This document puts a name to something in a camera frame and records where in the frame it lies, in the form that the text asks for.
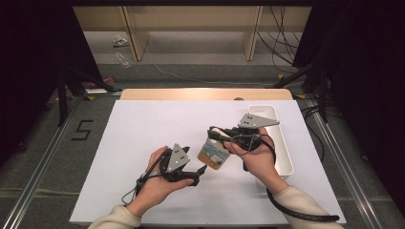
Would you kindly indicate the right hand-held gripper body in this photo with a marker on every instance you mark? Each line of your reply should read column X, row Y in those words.
column 254, row 122

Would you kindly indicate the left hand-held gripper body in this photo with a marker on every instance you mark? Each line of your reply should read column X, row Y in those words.
column 176, row 159

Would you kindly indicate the white plastic bin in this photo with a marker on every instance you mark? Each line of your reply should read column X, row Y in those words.
column 283, row 149

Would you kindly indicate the person's left hand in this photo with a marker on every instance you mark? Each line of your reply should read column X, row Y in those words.
column 156, row 191

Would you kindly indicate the person's right hand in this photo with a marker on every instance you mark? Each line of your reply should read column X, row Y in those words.
column 261, row 162

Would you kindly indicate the white table mat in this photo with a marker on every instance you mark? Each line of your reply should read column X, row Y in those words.
column 143, row 127

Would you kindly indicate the black metal stand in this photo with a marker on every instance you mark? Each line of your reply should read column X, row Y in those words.
column 62, row 98
column 323, row 95

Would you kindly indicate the pink packet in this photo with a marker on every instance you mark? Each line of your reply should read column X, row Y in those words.
column 106, row 81

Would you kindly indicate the clear plastic bottle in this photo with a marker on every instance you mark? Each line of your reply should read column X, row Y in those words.
column 122, row 59

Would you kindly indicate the light wooden shelf unit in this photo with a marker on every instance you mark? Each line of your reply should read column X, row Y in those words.
column 191, row 17

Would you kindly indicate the black curtain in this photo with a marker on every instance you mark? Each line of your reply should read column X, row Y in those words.
column 366, row 79
column 31, row 63

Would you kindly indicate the metal floor rail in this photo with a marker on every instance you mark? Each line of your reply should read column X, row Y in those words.
column 41, row 171
column 347, row 171

